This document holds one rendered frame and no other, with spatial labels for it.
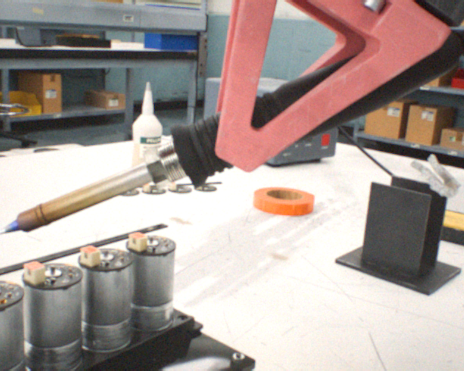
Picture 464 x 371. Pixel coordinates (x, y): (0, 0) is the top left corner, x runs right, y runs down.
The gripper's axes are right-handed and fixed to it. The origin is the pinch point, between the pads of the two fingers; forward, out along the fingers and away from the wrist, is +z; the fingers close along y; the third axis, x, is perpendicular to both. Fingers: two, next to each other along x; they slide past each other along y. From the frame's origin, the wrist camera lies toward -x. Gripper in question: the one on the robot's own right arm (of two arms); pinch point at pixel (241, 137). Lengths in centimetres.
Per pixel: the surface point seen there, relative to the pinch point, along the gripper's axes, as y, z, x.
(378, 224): -18.9, 2.8, 15.4
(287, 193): -35.6, 7.1, 13.4
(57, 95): -462, 102, -64
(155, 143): -45.6, 11.2, -0.1
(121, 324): -3.7, 10.8, 0.4
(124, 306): -3.8, 10.0, 0.1
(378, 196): -19.1, 1.1, 14.3
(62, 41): -291, 40, -52
